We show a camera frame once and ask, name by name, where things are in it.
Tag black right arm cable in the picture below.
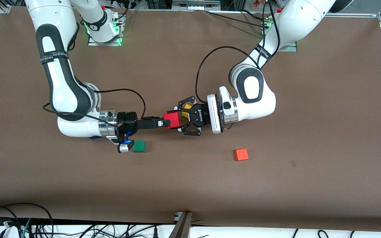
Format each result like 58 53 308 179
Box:
42 89 160 129

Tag grey power strip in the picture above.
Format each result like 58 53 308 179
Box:
172 0 221 11

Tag black cable on table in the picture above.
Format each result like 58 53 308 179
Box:
205 10 267 27

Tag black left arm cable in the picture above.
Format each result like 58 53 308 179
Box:
195 0 281 97

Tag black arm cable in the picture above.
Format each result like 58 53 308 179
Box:
42 89 160 129
195 0 281 97

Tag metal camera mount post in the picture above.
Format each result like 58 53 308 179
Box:
169 211 192 238

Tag red wooden cube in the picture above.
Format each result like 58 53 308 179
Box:
163 112 182 130

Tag green cable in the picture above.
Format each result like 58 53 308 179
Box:
21 218 32 238

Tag green wooden cube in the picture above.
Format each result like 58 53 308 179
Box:
132 140 147 153

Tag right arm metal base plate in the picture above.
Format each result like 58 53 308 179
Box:
87 15 126 47

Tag black looped cable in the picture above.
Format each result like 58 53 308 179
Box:
0 202 54 238

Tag orange wooden cube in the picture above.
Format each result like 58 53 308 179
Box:
234 148 249 162

